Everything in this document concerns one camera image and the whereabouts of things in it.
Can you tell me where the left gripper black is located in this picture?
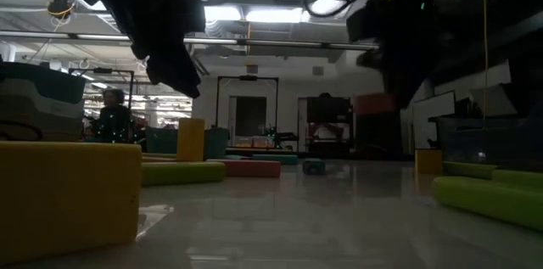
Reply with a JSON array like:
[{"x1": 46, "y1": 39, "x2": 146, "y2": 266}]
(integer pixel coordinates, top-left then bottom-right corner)
[{"x1": 97, "y1": 0, "x2": 208, "y2": 99}]

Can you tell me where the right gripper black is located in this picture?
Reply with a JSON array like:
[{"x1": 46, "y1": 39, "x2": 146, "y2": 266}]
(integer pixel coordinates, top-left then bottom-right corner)
[{"x1": 347, "y1": 0, "x2": 438, "y2": 109}]

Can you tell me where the pink foam block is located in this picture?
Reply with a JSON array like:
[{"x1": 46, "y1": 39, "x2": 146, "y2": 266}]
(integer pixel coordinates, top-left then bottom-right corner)
[{"x1": 353, "y1": 92, "x2": 399, "y2": 117}]

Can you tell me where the yellow foam cylinder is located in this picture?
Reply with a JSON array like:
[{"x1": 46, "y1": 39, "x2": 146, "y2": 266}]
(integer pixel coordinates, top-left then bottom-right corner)
[{"x1": 176, "y1": 117, "x2": 206, "y2": 163}]

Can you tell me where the yellow foam cube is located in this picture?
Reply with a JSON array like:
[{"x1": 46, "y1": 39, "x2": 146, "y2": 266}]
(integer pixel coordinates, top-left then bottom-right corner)
[{"x1": 414, "y1": 148, "x2": 444, "y2": 176}]

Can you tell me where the lime green foam block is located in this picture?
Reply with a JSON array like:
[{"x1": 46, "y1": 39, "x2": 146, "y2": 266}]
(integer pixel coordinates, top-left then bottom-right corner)
[
  {"x1": 490, "y1": 168, "x2": 543, "y2": 190},
  {"x1": 441, "y1": 160, "x2": 498, "y2": 181},
  {"x1": 141, "y1": 160, "x2": 227, "y2": 188},
  {"x1": 432, "y1": 175, "x2": 543, "y2": 233}
]

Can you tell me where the teal foam block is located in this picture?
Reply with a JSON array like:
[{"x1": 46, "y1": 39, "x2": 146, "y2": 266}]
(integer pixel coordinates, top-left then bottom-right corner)
[
  {"x1": 251, "y1": 153, "x2": 299, "y2": 166},
  {"x1": 301, "y1": 158, "x2": 327, "y2": 177}
]

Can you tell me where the red foam block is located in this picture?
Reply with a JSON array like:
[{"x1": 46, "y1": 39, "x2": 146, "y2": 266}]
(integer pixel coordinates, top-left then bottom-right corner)
[{"x1": 211, "y1": 159, "x2": 282, "y2": 178}]

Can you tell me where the yellow rectangular foam block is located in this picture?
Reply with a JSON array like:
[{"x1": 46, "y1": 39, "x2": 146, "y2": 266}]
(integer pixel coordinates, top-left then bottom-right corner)
[{"x1": 0, "y1": 140, "x2": 143, "y2": 266}]

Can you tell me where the whiteboard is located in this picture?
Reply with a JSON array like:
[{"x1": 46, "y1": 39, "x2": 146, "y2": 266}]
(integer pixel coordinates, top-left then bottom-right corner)
[{"x1": 411, "y1": 89, "x2": 457, "y2": 150}]

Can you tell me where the black cabinet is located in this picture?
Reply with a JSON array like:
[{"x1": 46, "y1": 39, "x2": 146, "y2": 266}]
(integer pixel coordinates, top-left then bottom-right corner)
[{"x1": 355, "y1": 114, "x2": 403, "y2": 160}]

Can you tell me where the black equipment rack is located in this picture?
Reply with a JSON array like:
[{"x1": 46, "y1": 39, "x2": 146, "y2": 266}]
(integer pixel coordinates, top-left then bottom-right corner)
[{"x1": 305, "y1": 92, "x2": 354, "y2": 154}]

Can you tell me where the person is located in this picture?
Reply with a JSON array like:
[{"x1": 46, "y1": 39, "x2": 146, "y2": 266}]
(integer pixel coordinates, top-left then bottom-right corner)
[{"x1": 90, "y1": 87, "x2": 133, "y2": 144}]

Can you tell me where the dark green plastic bin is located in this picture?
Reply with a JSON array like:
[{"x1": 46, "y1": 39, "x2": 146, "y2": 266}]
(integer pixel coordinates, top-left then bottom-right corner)
[{"x1": 145, "y1": 126, "x2": 231, "y2": 160}]

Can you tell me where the teal stacked storage bin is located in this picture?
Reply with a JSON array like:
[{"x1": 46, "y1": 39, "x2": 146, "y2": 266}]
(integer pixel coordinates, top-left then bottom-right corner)
[{"x1": 0, "y1": 60, "x2": 87, "y2": 106}]

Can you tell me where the grey overhead crossbar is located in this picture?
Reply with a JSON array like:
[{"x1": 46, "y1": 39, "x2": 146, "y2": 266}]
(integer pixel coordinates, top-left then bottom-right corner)
[{"x1": 0, "y1": 30, "x2": 379, "y2": 53}]

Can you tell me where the grey translucent plastic bin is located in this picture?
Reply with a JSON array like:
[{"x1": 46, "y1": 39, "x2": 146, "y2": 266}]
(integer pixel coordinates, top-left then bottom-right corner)
[{"x1": 435, "y1": 115, "x2": 543, "y2": 173}]

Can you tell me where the tan stacked storage bin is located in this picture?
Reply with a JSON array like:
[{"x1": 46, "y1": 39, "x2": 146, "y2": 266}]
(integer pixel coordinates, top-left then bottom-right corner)
[{"x1": 0, "y1": 105, "x2": 85, "y2": 143}]

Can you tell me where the white stacked storage bin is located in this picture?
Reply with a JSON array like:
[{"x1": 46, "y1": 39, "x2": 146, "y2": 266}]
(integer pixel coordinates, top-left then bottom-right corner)
[{"x1": 0, "y1": 76, "x2": 86, "y2": 120}]

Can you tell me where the black gantry frame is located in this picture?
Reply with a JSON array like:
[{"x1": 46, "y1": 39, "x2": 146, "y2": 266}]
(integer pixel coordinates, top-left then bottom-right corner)
[
  {"x1": 69, "y1": 67, "x2": 136, "y2": 143},
  {"x1": 215, "y1": 75, "x2": 281, "y2": 154}
]

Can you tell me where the yellow black cable reel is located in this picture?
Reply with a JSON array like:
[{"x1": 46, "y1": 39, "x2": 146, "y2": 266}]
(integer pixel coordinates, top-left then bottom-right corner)
[{"x1": 46, "y1": 0, "x2": 77, "y2": 20}]

